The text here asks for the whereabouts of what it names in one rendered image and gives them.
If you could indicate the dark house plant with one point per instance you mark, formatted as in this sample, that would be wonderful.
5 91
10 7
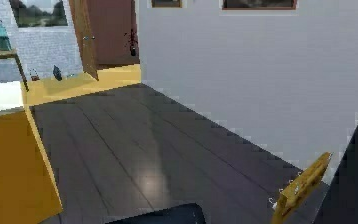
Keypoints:
132 41

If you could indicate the brown wooden room door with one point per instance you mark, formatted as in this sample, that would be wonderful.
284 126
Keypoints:
85 36

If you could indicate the dark blue object on counter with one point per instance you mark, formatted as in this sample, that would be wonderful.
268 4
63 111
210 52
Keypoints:
57 73

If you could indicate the small red brown object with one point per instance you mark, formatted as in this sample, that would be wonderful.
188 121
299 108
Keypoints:
34 76

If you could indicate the landscape window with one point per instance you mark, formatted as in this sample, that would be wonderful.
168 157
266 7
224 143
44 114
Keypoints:
40 13

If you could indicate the yellow kitchen counter cabinet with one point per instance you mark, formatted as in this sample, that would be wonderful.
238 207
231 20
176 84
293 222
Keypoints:
17 166

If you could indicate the black cabinet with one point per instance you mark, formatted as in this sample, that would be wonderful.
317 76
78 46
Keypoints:
350 180

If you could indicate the teal glass bottle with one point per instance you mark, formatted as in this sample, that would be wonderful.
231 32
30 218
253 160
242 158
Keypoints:
1 35

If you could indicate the small framed wall picture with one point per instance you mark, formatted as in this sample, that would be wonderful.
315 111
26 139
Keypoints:
166 3

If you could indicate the wide framed wall picture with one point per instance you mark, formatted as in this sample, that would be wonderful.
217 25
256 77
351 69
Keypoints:
259 3

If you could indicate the wooden wall shelf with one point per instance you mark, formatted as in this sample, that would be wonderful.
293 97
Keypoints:
7 57

